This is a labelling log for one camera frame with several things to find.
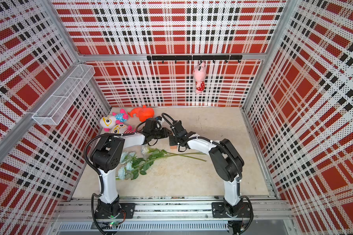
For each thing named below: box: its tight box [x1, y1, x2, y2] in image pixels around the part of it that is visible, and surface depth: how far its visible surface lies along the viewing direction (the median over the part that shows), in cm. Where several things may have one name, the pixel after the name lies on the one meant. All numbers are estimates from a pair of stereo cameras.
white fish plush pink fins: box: [111, 123, 136, 135], surface depth 101 cm
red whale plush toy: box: [127, 104, 155, 122], surface depth 112 cm
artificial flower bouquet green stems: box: [116, 146, 207, 181], surface depth 89 cm
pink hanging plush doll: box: [193, 60, 207, 94], surface depth 94 cm
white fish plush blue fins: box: [99, 108, 129, 132], surface depth 107 cm
